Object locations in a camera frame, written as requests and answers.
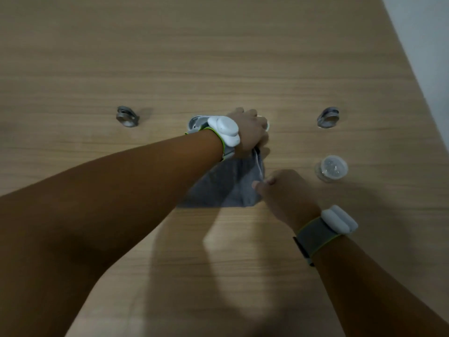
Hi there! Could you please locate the person's right hand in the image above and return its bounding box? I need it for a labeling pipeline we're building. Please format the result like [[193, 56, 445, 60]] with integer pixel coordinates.
[[252, 168, 322, 234]]

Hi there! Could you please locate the person's left hand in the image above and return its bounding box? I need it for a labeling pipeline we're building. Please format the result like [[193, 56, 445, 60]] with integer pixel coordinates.
[[226, 107, 270, 160]]

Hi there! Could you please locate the clear plastic shaker jar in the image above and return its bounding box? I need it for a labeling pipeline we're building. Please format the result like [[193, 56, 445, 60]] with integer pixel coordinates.
[[314, 154, 349, 183]]

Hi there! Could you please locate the grey cloth towel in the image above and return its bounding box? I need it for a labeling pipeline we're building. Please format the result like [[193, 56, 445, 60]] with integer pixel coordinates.
[[176, 147, 266, 209]]

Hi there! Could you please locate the person's right forearm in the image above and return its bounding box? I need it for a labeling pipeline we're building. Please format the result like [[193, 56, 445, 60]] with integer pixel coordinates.
[[311, 234, 449, 337]]

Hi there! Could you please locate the person's left forearm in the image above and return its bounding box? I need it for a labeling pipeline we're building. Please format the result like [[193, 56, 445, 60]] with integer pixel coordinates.
[[0, 129, 226, 337]]

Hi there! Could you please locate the white wrist tracker grey band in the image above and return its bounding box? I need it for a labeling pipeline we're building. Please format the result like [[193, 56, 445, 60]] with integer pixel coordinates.
[[293, 205, 360, 268], [185, 115, 242, 162]]

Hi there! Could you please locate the metal partition clamp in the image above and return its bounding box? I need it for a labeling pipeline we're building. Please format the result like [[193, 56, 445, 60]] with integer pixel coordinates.
[[316, 106, 340, 130], [116, 105, 141, 129]]

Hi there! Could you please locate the silver oval cable grommet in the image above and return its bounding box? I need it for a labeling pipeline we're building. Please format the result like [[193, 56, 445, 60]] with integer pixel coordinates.
[[185, 115, 271, 136]]

